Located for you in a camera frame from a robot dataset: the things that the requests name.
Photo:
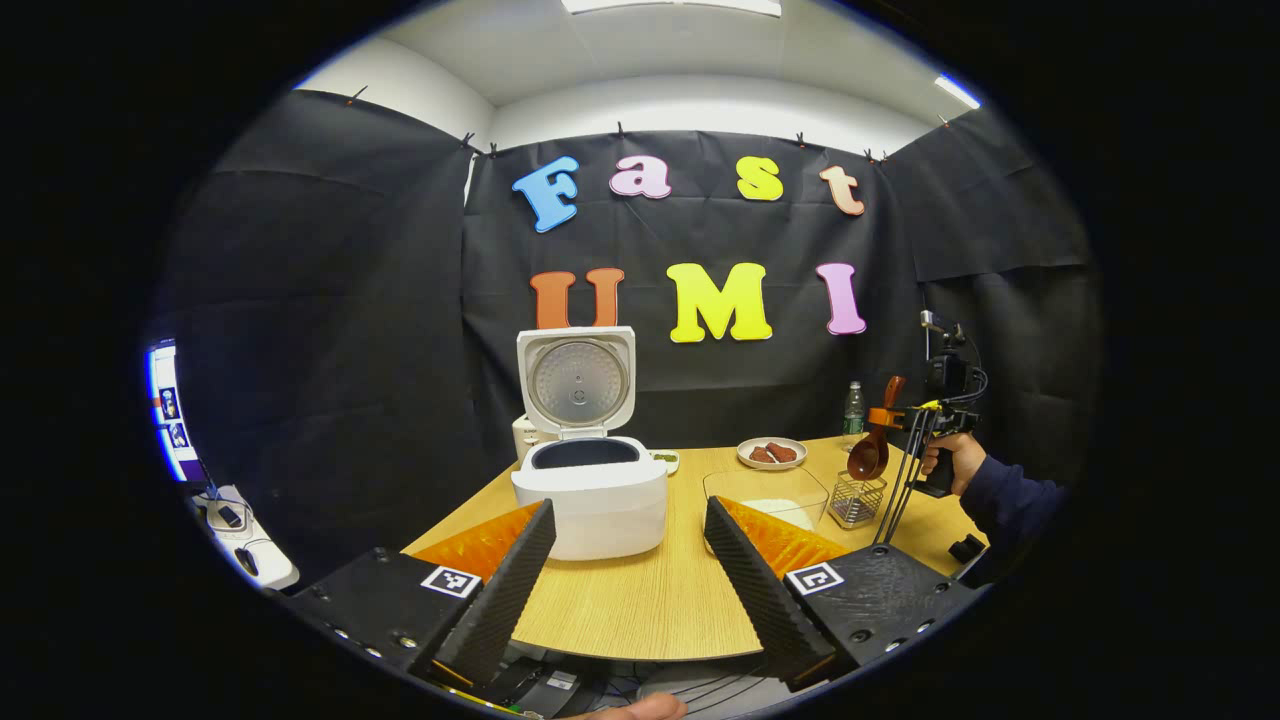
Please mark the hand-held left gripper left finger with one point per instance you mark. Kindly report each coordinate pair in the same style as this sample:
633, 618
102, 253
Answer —
495, 610

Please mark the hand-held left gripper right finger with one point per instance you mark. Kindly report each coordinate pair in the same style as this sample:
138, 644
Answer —
760, 600

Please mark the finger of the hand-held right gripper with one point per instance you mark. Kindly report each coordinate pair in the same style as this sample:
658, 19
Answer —
890, 417

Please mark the brown wooden spoon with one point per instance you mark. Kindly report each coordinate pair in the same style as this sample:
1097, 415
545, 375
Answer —
868, 455

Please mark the white rice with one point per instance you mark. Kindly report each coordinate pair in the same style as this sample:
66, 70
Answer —
785, 513

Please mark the white rice cooker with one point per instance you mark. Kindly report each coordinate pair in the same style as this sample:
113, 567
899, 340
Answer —
600, 500

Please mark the clear water bottle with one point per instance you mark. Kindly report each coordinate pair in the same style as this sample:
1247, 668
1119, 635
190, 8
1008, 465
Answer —
853, 415

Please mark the black power adapter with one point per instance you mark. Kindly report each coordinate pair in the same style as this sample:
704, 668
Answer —
545, 690

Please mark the brown meat piece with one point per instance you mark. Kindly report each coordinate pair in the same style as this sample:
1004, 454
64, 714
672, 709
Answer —
760, 456
783, 452

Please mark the round white plate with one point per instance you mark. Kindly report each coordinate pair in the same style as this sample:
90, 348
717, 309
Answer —
770, 467

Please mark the small black object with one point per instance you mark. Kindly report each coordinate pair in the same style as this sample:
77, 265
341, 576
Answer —
967, 548

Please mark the white divided grain dish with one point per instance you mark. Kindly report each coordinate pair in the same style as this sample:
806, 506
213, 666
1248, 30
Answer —
666, 460

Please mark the white toaster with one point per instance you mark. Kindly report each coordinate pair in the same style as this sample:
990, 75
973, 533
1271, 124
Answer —
522, 440

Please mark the ceiling light panel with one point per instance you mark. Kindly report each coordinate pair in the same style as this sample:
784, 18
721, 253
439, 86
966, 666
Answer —
670, 6
958, 92

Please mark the black backdrop cloth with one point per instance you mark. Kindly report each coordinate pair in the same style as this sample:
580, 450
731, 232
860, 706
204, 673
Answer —
330, 300

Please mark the computer monitor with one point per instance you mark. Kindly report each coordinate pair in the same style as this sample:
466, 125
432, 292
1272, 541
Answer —
170, 415

